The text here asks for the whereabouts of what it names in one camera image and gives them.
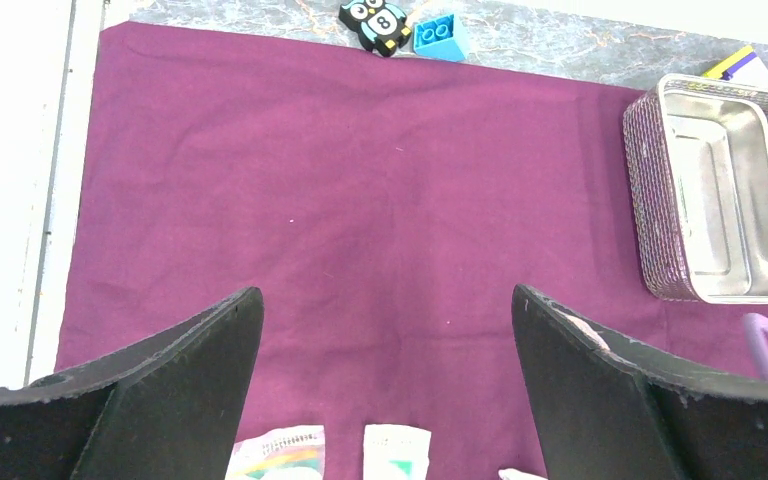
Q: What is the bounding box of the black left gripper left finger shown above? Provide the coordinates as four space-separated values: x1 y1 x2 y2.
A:
0 287 264 479

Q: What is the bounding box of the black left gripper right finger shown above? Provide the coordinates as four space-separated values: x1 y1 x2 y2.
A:
512 285 768 479

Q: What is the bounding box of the metal mesh instrument tray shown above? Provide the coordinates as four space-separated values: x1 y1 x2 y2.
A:
622 74 768 304

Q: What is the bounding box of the suture packet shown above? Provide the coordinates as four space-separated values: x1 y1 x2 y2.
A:
362 424 432 480

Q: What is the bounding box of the purple cloth wrap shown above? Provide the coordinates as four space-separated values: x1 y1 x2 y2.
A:
56 23 753 479

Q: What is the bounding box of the white gauze wad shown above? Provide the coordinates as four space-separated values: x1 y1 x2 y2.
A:
498 468 547 480

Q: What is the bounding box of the steel left inner pan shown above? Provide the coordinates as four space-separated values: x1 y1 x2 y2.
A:
663 90 768 303

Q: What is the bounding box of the blue toy block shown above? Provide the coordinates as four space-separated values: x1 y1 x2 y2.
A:
413 14 470 62

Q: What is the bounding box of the black blue toy car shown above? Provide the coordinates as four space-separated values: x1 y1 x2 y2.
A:
338 0 413 58

